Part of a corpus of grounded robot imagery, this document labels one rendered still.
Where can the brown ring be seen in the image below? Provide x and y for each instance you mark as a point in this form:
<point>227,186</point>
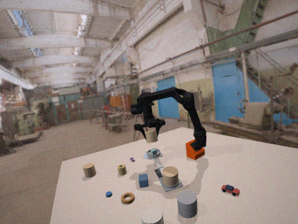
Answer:
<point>129,200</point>

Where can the white cylinder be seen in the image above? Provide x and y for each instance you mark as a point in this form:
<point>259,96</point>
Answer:
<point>152,215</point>

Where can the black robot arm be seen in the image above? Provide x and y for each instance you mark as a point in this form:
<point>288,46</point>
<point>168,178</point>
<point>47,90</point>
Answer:
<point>144,105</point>

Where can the red toy car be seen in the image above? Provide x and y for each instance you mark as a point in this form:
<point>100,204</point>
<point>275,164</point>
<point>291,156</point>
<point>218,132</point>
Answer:
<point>230,189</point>

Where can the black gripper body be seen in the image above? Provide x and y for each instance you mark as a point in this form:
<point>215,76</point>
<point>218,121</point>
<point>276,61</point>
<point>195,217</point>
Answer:
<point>147,116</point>

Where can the tan roll of tape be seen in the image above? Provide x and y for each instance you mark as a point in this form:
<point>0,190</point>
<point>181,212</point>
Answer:
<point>121,170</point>

